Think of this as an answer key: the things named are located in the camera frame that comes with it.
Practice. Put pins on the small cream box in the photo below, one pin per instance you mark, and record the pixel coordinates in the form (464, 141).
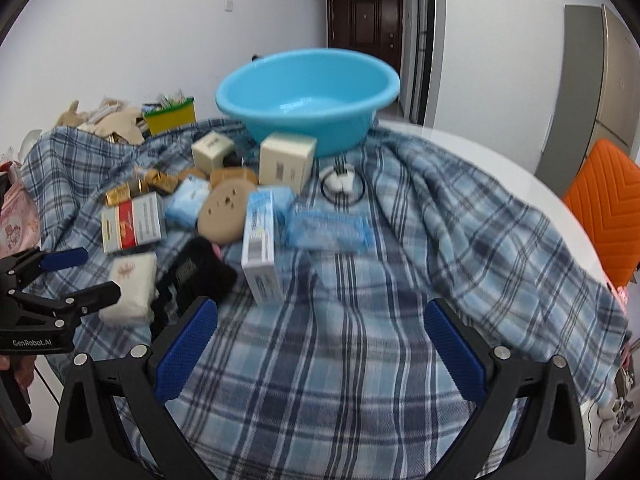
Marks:
(210, 150)

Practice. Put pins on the beige plush rabbit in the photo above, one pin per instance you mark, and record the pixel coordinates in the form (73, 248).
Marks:
(72, 115)

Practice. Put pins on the cartoon printed bag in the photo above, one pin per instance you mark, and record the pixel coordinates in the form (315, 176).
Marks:
(617, 395)

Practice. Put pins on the dark brown door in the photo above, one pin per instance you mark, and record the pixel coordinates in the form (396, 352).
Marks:
(365, 20)

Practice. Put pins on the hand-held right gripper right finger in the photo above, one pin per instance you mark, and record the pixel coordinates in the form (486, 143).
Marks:
(455, 355)

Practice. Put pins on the blue plaid cloth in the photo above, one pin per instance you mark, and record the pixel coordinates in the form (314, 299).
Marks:
(375, 310)

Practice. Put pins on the gold refrigerator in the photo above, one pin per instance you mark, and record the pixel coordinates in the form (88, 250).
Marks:
(575, 85)

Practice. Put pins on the pink toy figure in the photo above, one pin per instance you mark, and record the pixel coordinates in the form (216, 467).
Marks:
(621, 294)

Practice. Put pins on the white tissue pack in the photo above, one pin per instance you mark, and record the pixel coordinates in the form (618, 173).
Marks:
(130, 285)

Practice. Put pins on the blue wet wipes packet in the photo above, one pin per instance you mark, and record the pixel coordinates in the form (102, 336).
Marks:
(325, 230)

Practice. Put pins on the yellow bin green rim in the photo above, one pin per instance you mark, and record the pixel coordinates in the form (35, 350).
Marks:
(170, 120)

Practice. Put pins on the black framed sliding door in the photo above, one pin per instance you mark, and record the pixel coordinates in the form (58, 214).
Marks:
(424, 40)

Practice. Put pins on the person's left hand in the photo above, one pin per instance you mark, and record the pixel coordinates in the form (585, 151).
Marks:
(17, 370)

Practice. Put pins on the orange chair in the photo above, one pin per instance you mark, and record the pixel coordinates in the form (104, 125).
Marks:
(605, 200)

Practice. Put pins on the pile of small packets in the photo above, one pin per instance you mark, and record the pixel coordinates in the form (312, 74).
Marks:
(167, 99)

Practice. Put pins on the round beige puff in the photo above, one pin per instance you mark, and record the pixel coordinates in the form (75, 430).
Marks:
(220, 215)

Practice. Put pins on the red and white box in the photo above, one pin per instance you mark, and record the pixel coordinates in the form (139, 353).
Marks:
(140, 220)

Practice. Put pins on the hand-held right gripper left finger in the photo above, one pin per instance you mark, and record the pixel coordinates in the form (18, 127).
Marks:
(185, 350)

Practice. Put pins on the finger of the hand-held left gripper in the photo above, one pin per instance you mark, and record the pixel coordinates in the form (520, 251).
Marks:
(62, 259)
(90, 297)

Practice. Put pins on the gold wrapped candy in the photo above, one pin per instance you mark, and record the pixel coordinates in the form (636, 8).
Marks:
(160, 181)
(120, 195)

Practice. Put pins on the blue plastic basin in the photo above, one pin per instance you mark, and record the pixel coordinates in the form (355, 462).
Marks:
(280, 90)

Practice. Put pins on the white and blue barcode box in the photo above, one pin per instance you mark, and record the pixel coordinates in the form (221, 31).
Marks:
(260, 260)

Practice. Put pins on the black plush headband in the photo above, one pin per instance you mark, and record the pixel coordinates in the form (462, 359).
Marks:
(200, 270)

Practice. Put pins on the large cream box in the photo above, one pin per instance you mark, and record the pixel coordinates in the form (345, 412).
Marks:
(285, 165)

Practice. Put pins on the small blue packet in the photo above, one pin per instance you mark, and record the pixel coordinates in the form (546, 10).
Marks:
(187, 202)

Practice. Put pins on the pink printed bag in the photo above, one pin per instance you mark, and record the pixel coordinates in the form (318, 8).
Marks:
(17, 220)

